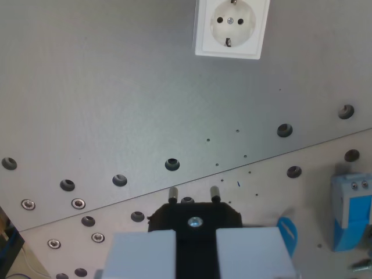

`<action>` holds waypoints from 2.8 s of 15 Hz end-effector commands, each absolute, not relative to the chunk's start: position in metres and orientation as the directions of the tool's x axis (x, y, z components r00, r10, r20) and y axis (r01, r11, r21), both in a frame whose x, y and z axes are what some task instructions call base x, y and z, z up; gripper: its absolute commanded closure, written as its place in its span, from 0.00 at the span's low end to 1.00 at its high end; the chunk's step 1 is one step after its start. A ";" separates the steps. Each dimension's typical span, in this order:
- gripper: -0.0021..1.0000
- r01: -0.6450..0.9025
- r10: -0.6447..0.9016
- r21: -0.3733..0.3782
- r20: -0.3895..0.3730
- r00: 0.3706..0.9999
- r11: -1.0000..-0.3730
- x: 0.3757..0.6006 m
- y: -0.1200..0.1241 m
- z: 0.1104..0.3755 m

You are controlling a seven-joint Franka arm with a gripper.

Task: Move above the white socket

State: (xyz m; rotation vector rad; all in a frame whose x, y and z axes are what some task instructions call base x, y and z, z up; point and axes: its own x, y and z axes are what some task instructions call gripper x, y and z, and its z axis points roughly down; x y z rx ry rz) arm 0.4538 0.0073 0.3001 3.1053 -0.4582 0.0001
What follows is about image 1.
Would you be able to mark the white wall socket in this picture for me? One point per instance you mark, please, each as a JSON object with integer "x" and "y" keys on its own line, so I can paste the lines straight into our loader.
{"x": 255, "y": 43}

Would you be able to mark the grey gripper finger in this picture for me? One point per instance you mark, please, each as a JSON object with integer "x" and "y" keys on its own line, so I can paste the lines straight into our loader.
{"x": 139, "y": 255}
{"x": 250, "y": 253}

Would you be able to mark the dark box with blue edge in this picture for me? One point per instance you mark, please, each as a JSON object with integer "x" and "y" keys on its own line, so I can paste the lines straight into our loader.
{"x": 8, "y": 244}

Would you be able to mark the silver hex socket screw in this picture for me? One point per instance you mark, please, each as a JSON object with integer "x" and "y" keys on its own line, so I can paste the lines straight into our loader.
{"x": 54, "y": 243}
{"x": 78, "y": 203}
{"x": 98, "y": 237}
{"x": 28, "y": 204}

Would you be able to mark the loose dark metal screw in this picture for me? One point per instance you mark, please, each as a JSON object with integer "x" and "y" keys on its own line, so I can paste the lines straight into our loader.
{"x": 361, "y": 264}

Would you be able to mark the blue plastic clip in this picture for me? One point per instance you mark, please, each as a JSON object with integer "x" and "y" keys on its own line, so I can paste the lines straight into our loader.
{"x": 289, "y": 235}

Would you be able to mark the black two-pin power plug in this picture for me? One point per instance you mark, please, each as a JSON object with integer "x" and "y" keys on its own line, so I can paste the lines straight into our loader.
{"x": 196, "y": 210}

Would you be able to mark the blue and grey rail module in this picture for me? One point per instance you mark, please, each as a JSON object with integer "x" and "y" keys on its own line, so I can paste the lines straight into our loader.
{"x": 356, "y": 209}

